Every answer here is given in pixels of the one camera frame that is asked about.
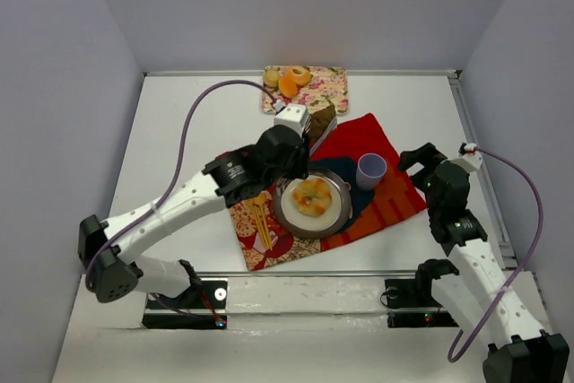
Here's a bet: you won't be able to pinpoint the dark brown chocolate bread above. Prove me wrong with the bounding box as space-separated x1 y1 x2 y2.
308 106 336 143

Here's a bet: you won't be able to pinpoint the ring shaped twisted bread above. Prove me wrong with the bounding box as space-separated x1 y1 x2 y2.
291 178 332 217

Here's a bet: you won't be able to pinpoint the orange topped bread bun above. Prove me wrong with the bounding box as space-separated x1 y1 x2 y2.
277 76 299 99

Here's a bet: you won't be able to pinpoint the metal tongs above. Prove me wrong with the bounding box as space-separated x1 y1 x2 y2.
275 123 337 192

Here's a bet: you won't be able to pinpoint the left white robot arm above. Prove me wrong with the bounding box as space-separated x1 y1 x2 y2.
79 125 309 304

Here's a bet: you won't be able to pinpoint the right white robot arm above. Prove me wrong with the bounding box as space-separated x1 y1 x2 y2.
397 143 570 382

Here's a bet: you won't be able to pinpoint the round pale bread roll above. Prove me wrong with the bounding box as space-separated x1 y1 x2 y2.
263 68 281 89

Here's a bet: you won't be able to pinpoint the lilac plastic cup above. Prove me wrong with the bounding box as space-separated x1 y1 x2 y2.
355 153 387 190

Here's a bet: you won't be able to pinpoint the yellow plastic fork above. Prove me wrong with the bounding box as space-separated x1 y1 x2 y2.
246 196 272 250

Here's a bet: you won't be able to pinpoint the steel plate white centre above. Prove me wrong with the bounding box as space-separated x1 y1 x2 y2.
272 168 352 239

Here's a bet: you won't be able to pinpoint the floral serving tray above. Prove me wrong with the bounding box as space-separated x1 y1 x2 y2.
261 65 350 116

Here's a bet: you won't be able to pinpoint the red patterned placemat cloth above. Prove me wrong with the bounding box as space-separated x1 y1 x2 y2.
229 113 426 271

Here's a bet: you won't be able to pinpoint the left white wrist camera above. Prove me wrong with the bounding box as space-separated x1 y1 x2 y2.
274 103 311 136

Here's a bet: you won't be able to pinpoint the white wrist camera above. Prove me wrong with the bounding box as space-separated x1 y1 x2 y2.
274 103 311 136
448 143 483 173

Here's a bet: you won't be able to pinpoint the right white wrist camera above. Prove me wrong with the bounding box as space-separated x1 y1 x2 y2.
448 143 483 173

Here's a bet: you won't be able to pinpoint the aluminium right side rail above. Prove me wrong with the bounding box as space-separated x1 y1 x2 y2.
448 70 517 271

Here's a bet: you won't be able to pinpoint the aluminium rail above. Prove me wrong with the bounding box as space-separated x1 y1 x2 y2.
197 270 415 278
448 70 517 271

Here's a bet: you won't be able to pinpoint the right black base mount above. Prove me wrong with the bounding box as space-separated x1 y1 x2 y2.
379 278 458 329

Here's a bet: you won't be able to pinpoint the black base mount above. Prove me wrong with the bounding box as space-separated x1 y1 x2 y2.
379 278 458 329
142 277 228 330

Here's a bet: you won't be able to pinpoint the aluminium front rail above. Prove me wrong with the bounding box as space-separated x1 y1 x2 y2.
197 270 415 278

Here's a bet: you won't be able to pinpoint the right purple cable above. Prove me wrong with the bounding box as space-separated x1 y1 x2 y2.
447 147 545 364

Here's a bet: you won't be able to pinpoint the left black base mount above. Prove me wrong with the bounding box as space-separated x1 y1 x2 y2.
142 277 228 330

